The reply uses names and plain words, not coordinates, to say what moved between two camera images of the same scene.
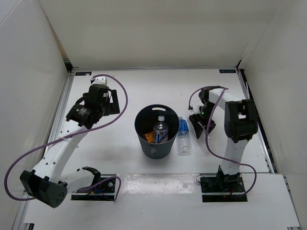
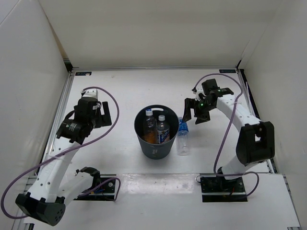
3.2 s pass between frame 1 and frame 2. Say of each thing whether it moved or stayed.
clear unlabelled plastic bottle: moved
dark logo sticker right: stayed
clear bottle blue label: stayed
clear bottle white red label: stayed
